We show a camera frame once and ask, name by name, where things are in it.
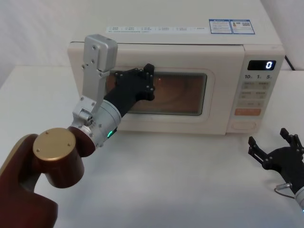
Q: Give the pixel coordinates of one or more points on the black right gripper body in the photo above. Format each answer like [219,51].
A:
[288,164]

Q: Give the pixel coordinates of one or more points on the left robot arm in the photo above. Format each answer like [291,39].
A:
[57,152]

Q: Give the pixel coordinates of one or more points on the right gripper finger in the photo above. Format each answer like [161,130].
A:
[293,141]
[257,152]

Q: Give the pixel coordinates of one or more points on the white curtain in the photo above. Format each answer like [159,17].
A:
[35,28]

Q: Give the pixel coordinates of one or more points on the white table cloth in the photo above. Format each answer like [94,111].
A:
[152,185]

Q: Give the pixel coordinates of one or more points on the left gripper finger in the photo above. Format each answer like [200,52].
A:
[148,68]
[150,86]

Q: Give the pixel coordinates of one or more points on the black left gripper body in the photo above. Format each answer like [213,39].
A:
[127,92]

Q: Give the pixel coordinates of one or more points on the cream microwave oven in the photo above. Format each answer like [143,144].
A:
[190,57]

